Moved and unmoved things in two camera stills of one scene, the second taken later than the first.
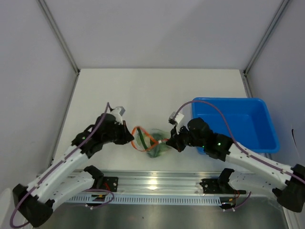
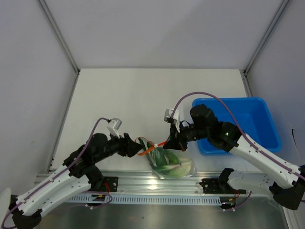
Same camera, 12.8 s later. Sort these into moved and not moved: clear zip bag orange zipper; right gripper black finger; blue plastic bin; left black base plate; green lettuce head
Moved: clear zip bag orange zipper; green lettuce head
Not moved: blue plastic bin; right gripper black finger; left black base plate
